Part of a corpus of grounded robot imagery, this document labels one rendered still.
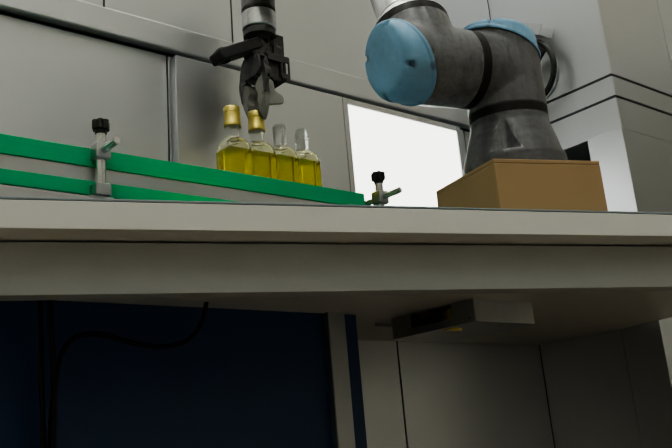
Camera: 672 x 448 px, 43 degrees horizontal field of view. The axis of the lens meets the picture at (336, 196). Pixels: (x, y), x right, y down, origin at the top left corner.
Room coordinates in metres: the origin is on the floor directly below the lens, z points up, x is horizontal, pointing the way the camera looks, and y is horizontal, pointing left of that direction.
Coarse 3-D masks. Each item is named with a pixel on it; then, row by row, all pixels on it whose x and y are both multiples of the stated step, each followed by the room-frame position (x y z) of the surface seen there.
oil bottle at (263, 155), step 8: (256, 144) 1.61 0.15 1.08; (264, 144) 1.62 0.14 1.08; (256, 152) 1.61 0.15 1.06; (264, 152) 1.62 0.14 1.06; (272, 152) 1.63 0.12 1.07; (256, 160) 1.60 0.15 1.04; (264, 160) 1.62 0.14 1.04; (272, 160) 1.63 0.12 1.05; (256, 168) 1.60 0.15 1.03; (264, 168) 1.62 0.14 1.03; (272, 168) 1.63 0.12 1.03; (264, 176) 1.61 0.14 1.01; (272, 176) 1.63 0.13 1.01
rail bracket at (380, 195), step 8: (376, 176) 1.64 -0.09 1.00; (384, 176) 1.64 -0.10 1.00; (376, 184) 1.64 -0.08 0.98; (376, 192) 1.64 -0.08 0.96; (384, 192) 1.64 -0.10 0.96; (392, 192) 1.61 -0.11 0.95; (400, 192) 1.61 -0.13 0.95; (368, 200) 1.67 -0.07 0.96; (376, 200) 1.64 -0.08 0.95; (384, 200) 1.64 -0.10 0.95
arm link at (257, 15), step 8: (248, 8) 1.62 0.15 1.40; (256, 8) 1.62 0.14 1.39; (264, 8) 1.62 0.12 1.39; (248, 16) 1.62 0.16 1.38; (256, 16) 1.62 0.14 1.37; (264, 16) 1.62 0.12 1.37; (272, 16) 1.63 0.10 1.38; (248, 24) 1.62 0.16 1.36; (256, 24) 1.62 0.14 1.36; (264, 24) 1.63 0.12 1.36; (272, 24) 1.63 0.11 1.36
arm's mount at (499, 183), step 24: (480, 168) 1.10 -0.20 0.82; (504, 168) 1.07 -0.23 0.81; (528, 168) 1.09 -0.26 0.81; (552, 168) 1.10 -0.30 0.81; (576, 168) 1.11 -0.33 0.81; (456, 192) 1.17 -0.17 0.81; (480, 192) 1.11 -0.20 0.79; (504, 192) 1.07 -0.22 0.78; (528, 192) 1.08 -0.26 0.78; (552, 192) 1.10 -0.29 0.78; (576, 192) 1.11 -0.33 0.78; (600, 192) 1.13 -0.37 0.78
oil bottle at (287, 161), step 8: (280, 152) 1.64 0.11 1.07; (288, 152) 1.66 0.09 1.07; (280, 160) 1.64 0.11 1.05; (288, 160) 1.65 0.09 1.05; (296, 160) 1.67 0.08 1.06; (280, 168) 1.64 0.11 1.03; (288, 168) 1.65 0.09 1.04; (296, 168) 1.67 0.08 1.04; (280, 176) 1.64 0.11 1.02; (288, 176) 1.65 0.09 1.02; (296, 176) 1.67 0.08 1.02
